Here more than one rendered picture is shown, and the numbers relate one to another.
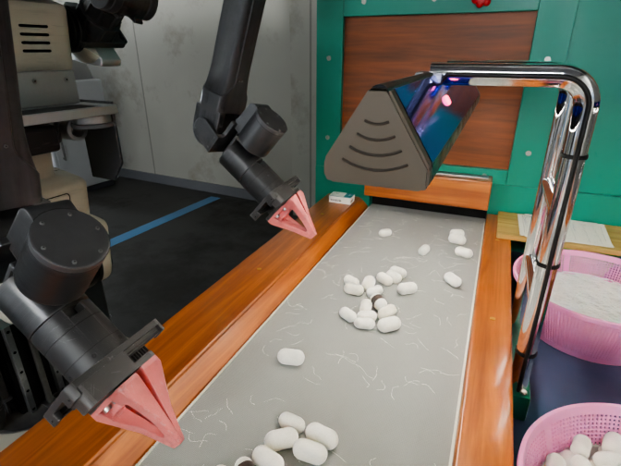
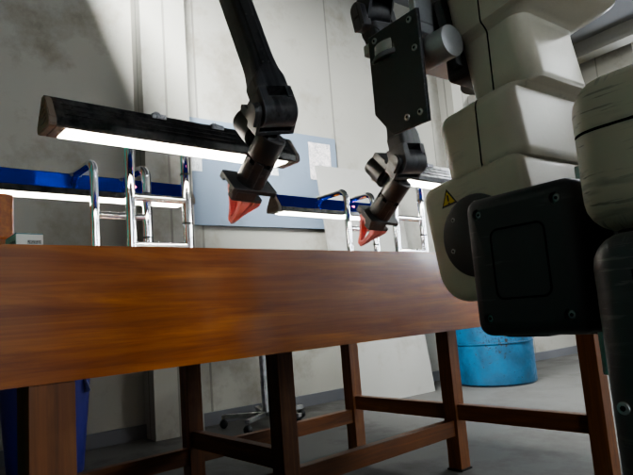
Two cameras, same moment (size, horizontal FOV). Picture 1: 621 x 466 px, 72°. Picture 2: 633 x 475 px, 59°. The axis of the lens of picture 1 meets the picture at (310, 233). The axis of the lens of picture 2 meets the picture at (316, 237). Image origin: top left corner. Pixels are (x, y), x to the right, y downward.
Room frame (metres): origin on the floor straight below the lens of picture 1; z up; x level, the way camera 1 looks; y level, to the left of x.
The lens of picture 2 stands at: (1.61, 0.63, 0.64)
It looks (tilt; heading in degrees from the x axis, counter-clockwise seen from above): 8 degrees up; 205
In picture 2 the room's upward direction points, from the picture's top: 4 degrees counter-clockwise
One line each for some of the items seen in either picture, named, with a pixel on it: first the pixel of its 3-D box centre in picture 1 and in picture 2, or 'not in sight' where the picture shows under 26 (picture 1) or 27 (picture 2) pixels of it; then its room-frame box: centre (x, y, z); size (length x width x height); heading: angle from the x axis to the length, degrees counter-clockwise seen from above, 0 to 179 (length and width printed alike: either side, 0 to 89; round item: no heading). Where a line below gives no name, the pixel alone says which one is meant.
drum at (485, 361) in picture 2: not in sight; (488, 321); (-3.13, -0.15, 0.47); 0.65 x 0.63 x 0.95; 62
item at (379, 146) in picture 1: (437, 97); (186, 136); (0.59, -0.17, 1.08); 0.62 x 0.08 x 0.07; 157
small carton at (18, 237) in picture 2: (341, 198); (24, 243); (1.07, -0.08, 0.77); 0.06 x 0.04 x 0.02; 67
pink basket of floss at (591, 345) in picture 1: (590, 305); not in sight; (0.64, -0.49, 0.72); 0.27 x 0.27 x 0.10
